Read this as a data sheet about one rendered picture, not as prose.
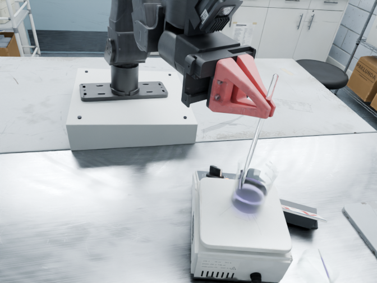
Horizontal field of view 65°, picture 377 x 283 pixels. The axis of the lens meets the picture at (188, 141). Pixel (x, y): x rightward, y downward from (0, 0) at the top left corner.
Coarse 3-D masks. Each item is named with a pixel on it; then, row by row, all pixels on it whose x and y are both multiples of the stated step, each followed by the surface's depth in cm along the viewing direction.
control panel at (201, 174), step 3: (198, 171) 55; (201, 171) 55; (204, 171) 55; (207, 171) 55; (198, 174) 53; (201, 174) 53; (204, 174) 53; (222, 174) 54; (225, 174) 54; (228, 174) 55; (231, 174) 55; (234, 174) 55; (201, 177) 50; (225, 177) 52; (228, 177) 52; (231, 177) 52; (234, 177) 53
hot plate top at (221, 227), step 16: (208, 192) 44; (224, 192) 44; (272, 192) 45; (208, 208) 41; (224, 208) 41; (272, 208) 42; (208, 224) 39; (224, 224) 39; (240, 224) 40; (256, 224) 40; (272, 224) 40; (208, 240) 37; (224, 240) 37; (240, 240) 38; (256, 240) 38; (272, 240) 38; (288, 240) 38
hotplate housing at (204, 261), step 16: (192, 176) 56; (192, 192) 52; (192, 208) 48; (192, 224) 45; (192, 240) 42; (192, 256) 40; (208, 256) 38; (224, 256) 38; (240, 256) 38; (256, 256) 38; (272, 256) 38; (288, 256) 38; (192, 272) 41; (208, 272) 40; (224, 272) 40; (240, 272) 40; (256, 272) 40; (272, 272) 40
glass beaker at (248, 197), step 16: (240, 160) 39; (256, 160) 41; (272, 160) 39; (240, 176) 38; (256, 176) 42; (272, 176) 39; (240, 192) 39; (256, 192) 37; (240, 208) 40; (256, 208) 40
